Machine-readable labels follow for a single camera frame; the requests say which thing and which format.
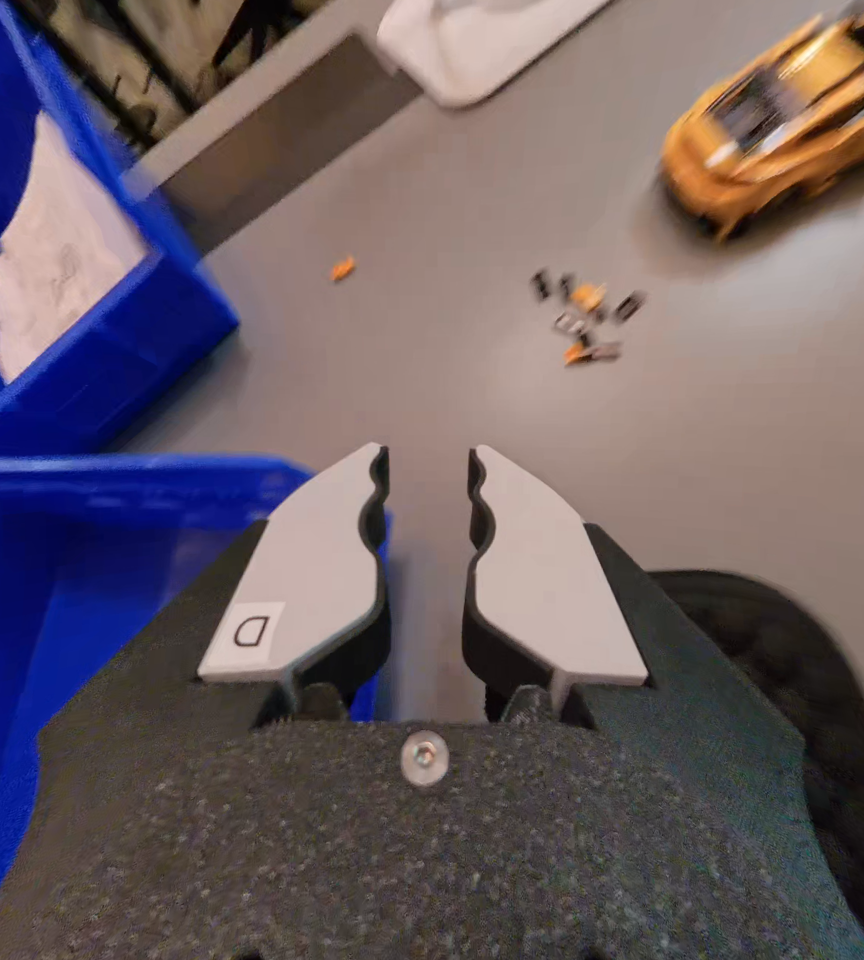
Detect blue plastic bin holding paper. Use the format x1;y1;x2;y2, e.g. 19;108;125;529
0;0;241;456

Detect large pile of toy bricks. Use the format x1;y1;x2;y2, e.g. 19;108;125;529
528;268;648;370

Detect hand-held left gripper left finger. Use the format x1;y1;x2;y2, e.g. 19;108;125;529
197;442;393;715

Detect yellow toy brick car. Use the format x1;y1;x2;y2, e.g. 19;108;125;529
659;0;864;243

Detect white adjustable stand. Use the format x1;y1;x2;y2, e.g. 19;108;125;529
375;0;614;110

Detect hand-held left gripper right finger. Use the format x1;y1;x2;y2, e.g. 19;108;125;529
462;444;651;723

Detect crumpled white paper bags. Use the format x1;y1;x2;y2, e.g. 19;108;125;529
0;111;151;385

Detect blue plastic bin holding bricks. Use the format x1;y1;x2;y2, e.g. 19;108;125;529
0;452;393;935

